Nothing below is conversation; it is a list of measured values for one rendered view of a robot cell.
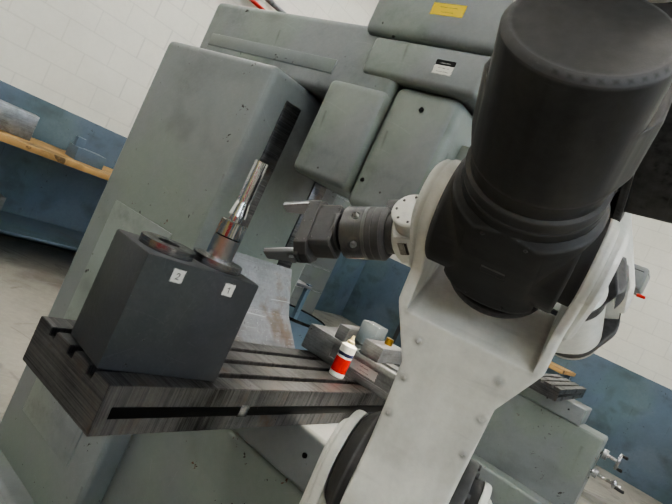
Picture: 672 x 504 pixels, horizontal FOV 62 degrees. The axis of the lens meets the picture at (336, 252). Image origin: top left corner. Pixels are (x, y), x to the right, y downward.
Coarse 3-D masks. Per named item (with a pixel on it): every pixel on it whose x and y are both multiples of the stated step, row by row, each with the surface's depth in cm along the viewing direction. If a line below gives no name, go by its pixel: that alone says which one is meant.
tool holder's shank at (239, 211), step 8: (256, 160) 94; (256, 168) 94; (264, 168) 94; (248, 176) 94; (256, 176) 94; (248, 184) 94; (256, 184) 94; (248, 192) 94; (240, 200) 94; (248, 200) 94; (232, 208) 94; (240, 208) 94; (248, 208) 95; (232, 216) 94; (240, 216) 94
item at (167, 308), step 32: (128, 256) 83; (160, 256) 81; (192, 256) 88; (96, 288) 87; (128, 288) 81; (160, 288) 83; (192, 288) 87; (224, 288) 91; (256, 288) 96; (96, 320) 84; (128, 320) 81; (160, 320) 85; (192, 320) 89; (224, 320) 93; (96, 352) 82; (128, 352) 83; (160, 352) 87; (192, 352) 91; (224, 352) 96
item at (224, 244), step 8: (224, 224) 93; (216, 232) 94; (224, 232) 93; (232, 232) 93; (240, 232) 94; (216, 240) 93; (224, 240) 93; (232, 240) 94; (240, 240) 95; (208, 248) 94; (216, 248) 93; (224, 248) 93; (232, 248) 94; (216, 256) 93; (224, 256) 94; (232, 256) 95
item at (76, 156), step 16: (0, 112) 396; (16, 112) 402; (0, 128) 399; (16, 128) 405; (32, 128) 411; (16, 144) 382; (32, 144) 401; (48, 144) 463; (80, 144) 442; (64, 160) 410; (80, 160) 438; (96, 160) 447; (0, 208) 424; (0, 224) 412; (16, 224) 434; (32, 224) 458; (48, 224) 484; (48, 240) 430; (64, 240) 454; (80, 240) 480; (560, 368) 646
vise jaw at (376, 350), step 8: (368, 344) 142; (376, 344) 141; (384, 344) 146; (360, 352) 143; (368, 352) 141; (376, 352) 140; (384, 352) 140; (392, 352) 144; (400, 352) 148; (376, 360) 140; (384, 360) 142; (392, 360) 146; (400, 360) 150
